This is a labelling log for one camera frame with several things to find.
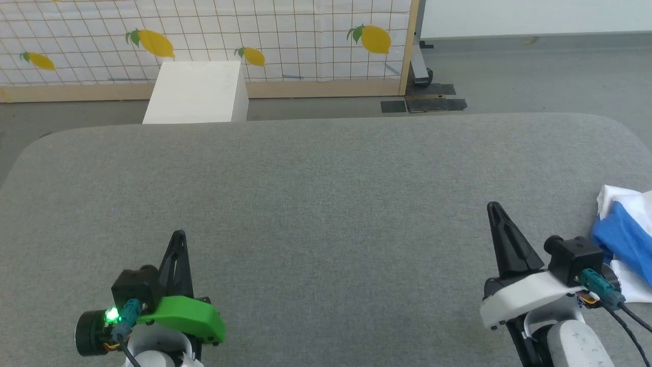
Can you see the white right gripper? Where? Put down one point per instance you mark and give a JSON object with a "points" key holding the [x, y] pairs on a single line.
{"points": [[519, 298]]}

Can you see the white and blue t-shirt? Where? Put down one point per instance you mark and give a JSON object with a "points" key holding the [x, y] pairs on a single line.
{"points": [[624, 234]]}

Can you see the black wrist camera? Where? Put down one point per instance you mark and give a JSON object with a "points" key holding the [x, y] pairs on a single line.
{"points": [[135, 288], [575, 257]]}

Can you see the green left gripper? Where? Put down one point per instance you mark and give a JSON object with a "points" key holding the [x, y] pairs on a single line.
{"points": [[191, 313]]}

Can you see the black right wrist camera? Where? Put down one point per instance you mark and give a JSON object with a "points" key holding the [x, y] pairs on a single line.
{"points": [[575, 257]]}

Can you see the black floor base plate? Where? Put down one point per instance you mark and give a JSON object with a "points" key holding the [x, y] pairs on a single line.
{"points": [[434, 103]]}

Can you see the white box pedestal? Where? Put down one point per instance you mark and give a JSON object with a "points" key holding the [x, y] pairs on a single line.
{"points": [[193, 92]]}

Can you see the lemon print grid partition screen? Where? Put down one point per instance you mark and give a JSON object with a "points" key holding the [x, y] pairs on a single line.
{"points": [[305, 30]]}

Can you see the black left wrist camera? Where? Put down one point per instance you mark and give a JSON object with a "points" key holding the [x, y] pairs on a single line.
{"points": [[135, 288]]}

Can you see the small black floor mat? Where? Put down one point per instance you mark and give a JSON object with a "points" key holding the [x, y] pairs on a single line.
{"points": [[393, 107]]}

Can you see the grey metal stand leg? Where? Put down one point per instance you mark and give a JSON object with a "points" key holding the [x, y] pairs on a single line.
{"points": [[418, 61]]}

